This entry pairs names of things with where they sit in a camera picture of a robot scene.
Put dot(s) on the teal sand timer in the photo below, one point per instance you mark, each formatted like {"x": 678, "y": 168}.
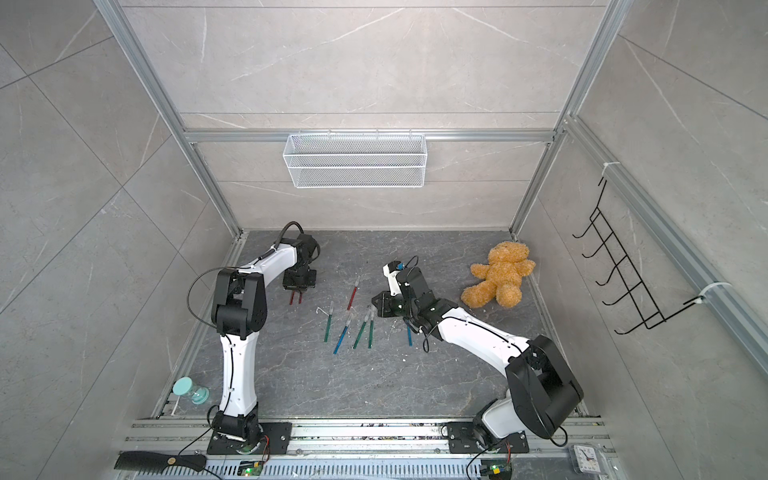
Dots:
{"x": 185, "y": 387}

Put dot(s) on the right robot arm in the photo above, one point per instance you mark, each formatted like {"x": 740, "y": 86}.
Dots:
{"x": 542, "y": 391}

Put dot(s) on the white wire mesh basket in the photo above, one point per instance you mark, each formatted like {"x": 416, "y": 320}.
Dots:
{"x": 356, "y": 160}

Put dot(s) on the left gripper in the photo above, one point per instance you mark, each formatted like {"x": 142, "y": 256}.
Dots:
{"x": 294, "y": 286}

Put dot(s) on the small white clock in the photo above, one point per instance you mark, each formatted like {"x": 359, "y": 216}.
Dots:
{"x": 586, "y": 460}

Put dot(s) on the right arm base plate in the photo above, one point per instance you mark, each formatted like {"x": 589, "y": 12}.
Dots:
{"x": 469, "y": 437}

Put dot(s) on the black wire hook rack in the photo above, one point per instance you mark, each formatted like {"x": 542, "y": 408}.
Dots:
{"x": 623, "y": 267}

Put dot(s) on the blue carving knife middle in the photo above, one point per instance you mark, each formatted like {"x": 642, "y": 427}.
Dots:
{"x": 348, "y": 319}

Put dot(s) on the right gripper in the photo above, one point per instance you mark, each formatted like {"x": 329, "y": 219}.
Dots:
{"x": 386, "y": 305}

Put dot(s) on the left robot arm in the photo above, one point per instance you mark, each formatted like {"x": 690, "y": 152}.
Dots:
{"x": 238, "y": 313}

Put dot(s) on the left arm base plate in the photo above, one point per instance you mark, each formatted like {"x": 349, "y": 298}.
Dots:
{"x": 270, "y": 437}

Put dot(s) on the brown teddy bear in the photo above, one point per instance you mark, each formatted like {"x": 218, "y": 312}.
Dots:
{"x": 501, "y": 277}

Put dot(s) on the aluminium mounting rail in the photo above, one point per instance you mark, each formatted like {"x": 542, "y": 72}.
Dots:
{"x": 373, "y": 449}

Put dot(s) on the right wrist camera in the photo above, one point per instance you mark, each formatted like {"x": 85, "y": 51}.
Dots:
{"x": 391, "y": 270}

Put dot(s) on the green carving knife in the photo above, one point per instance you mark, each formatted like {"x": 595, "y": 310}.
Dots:
{"x": 372, "y": 312}
{"x": 329, "y": 318}
{"x": 361, "y": 329}

